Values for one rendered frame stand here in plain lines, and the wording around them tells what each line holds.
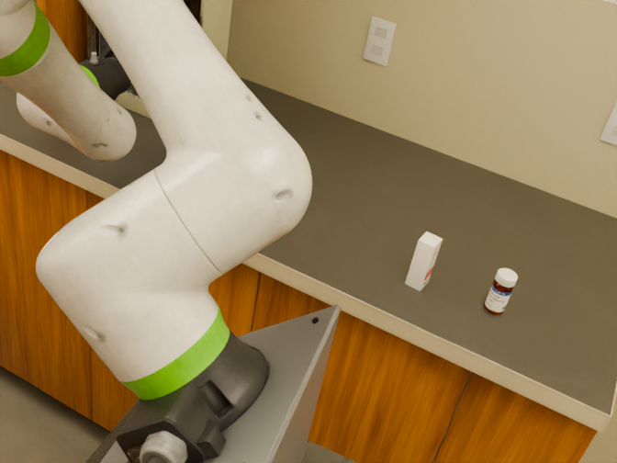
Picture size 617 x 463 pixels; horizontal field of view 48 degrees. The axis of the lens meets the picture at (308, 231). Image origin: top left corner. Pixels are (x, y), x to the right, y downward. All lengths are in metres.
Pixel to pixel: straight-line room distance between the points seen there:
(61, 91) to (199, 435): 0.58
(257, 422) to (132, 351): 0.14
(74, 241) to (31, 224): 1.12
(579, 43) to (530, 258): 0.52
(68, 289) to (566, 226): 1.27
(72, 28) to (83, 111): 0.72
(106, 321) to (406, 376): 0.79
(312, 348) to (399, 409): 0.69
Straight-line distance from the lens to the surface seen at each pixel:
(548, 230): 1.68
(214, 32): 1.64
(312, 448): 1.02
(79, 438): 2.22
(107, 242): 0.67
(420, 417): 1.43
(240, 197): 0.66
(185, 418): 0.70
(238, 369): 0.74
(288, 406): 0.70
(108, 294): 0.68
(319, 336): 0.77
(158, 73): 0.74
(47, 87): 1.06
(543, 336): 1.35
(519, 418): 1.35
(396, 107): 1.91
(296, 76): 2.01
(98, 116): 1.18
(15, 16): 0.95
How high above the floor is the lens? 1.74
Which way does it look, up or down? 34 degrees down
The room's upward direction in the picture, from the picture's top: 11 degrees clockwise
